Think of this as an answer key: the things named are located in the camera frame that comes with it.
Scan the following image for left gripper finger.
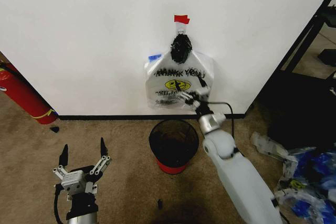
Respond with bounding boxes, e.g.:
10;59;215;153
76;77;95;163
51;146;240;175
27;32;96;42
89;137;112;176
52;144;72;180

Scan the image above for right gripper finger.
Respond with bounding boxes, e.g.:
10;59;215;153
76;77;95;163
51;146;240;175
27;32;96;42
193;72;211;102
174;80;196;107

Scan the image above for clear thank you plastic bag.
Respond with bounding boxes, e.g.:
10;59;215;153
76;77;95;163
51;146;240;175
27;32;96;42
143;34;216;112

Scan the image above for black mesh trash bin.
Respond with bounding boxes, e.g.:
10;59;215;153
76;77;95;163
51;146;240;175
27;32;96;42
148;119;200;175

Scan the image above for crumpled clear plastic bag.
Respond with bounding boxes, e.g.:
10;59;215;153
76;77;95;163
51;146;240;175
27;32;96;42
249;131;298;163

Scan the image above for crumpled smiley plastic bag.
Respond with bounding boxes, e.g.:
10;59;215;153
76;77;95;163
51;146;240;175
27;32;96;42
274;161;310;204

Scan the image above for red tape piece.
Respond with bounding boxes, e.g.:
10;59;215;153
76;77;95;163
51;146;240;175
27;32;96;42
173;14;191;25

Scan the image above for red fire extinguisher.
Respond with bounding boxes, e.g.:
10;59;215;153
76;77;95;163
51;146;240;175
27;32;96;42
0;61;58;125

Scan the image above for crumpled blue plastic bags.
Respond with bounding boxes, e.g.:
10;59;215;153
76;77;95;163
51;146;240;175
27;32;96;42
287;146;336;224

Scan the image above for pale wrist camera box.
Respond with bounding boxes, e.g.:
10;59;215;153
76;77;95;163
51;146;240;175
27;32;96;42
61;170;88;194

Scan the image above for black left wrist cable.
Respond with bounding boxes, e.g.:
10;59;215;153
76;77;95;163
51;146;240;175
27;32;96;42
54;185;67;224

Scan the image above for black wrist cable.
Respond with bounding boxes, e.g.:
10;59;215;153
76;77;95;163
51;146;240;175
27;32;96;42
206;101;236;146
54;185;67;224

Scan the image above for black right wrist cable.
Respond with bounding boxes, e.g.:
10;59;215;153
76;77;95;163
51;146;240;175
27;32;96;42
206;101;236;146

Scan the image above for black metal shelf frame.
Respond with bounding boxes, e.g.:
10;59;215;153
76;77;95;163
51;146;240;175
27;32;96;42
245;0;336;151

